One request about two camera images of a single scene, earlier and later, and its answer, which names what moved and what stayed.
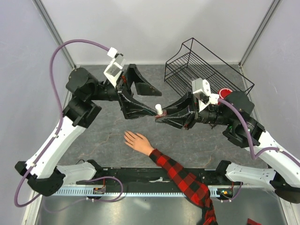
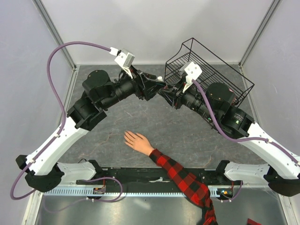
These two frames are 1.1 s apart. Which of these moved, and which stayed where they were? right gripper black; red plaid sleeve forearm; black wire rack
Moved: right gripper black
Stayed: black wire rack; red plaid sleeve forearm
